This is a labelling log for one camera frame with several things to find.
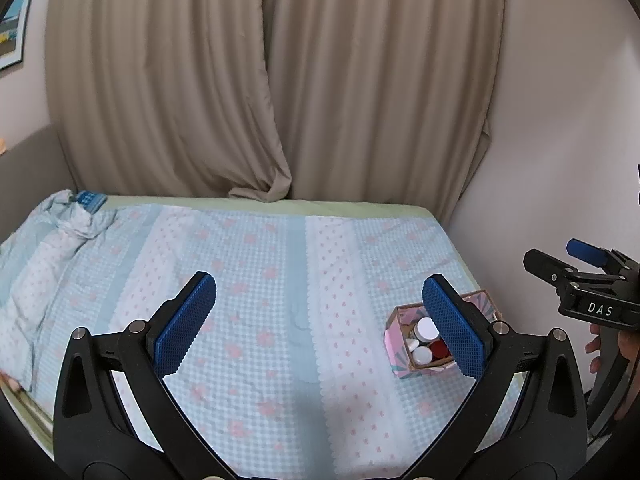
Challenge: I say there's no red carton box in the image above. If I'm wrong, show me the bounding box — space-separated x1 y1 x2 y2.
428 339 450 361

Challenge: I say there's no white black cream jar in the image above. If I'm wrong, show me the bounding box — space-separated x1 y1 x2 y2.
411 346 433 367

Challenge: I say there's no pink cardboard box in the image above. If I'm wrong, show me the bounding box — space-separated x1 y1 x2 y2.
383 287 502 380

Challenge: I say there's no white earbuds case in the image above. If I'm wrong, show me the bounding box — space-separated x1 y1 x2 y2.
406 338 420 352

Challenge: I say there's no person right hand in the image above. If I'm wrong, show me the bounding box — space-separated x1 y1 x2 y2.
584 322 640 421

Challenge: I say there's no blue checkered bed sheet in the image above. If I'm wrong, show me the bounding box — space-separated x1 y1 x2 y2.
1 191 477 479

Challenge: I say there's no blue patterned small box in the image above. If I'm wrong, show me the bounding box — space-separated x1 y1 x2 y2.
75 191 108 214

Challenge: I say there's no beige curtain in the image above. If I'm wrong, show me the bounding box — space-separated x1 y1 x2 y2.
46 0 506 222

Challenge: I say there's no framed wall picture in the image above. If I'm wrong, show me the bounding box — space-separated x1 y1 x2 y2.
0 0 32 70

